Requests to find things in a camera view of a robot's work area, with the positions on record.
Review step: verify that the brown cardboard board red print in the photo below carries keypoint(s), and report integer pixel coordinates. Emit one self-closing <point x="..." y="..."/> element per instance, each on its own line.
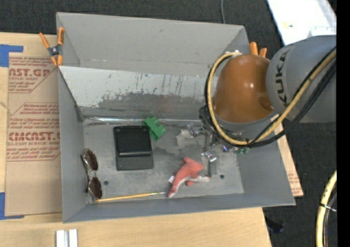
<point x="30" y="180"/>

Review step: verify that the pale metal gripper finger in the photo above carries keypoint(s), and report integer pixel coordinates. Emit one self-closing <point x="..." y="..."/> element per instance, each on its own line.
<point x="210" y="158"/>
<point x="192" y="131"/>

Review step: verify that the brown lens sunglasses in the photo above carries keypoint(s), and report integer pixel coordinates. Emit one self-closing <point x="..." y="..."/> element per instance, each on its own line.
<point x="94" y="187"/>

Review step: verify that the thin yellow stick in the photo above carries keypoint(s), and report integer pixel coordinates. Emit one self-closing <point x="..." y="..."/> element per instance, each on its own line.
<point x="128" y="197"/>

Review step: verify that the green toy block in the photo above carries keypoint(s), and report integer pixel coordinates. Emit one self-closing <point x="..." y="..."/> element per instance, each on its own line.
<point x="154" y="128"/>

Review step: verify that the pink toy dolphin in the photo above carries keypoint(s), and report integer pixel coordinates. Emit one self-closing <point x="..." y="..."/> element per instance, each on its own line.
<point x="188" y="170"/>

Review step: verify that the black flat box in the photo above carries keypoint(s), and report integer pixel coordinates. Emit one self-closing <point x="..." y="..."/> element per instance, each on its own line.
<point x="133" y="147"/>

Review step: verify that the grey metal bin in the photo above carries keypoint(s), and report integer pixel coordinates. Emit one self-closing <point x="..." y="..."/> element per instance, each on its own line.
<point x="164" y="95"/>

